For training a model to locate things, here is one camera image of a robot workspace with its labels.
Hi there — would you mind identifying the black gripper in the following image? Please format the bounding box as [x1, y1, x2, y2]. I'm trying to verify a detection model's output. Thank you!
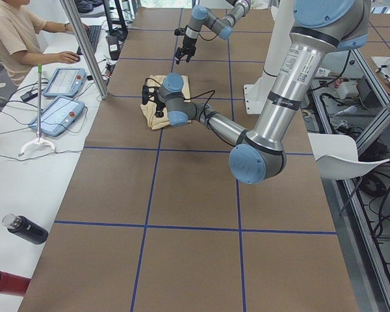
[154, 98, 166, 118]
[175, 35, 197, 64]

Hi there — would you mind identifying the cream long-sleeve printed shirt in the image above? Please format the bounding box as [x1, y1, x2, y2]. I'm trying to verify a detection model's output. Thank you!
[140, 75, 190, 130]

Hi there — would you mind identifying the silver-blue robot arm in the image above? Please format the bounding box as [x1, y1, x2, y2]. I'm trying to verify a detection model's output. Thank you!
[174, 0, 251, 64]
[142, 1, 371, 184]

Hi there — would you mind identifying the black keyboard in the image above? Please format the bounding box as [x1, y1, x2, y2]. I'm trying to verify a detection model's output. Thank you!
[86, 25, 101, 53]

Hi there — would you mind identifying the far blue teach pendant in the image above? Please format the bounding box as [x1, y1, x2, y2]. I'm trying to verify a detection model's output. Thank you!
[42, 68, 86, 98]

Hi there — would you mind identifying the blue teach pendant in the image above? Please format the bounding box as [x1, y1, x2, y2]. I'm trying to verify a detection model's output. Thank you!
[42, 68, 86, 98]
[41, 96, 85, 137]

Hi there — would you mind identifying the near blue teach pendant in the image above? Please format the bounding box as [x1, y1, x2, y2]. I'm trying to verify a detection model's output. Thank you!
[41, 96, 85, 137]

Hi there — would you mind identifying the white grabber stick green tip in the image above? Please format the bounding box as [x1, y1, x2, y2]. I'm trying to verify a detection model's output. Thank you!
[18, 64, 57, 157]

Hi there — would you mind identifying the person in beige shirt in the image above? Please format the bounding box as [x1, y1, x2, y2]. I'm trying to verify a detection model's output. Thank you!
[0, 1, 76, 86]

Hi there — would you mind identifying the black water bottle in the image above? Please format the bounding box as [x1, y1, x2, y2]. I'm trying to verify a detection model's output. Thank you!
[2, 214, 48, 244]

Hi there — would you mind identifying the red water bottle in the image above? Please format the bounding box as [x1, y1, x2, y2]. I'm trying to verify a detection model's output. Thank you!
[0, 271, 31, 296]

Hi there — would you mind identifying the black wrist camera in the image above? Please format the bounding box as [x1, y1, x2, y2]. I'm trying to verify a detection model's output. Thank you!
[142, 77, 159, 105]
[174, 27, 186, 36]

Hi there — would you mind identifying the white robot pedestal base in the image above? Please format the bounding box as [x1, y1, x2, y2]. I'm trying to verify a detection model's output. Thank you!
[244, 0, 295, 114]

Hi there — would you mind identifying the aluminium frame post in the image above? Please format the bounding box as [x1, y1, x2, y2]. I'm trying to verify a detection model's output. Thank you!
[60, 0, 109, 99]

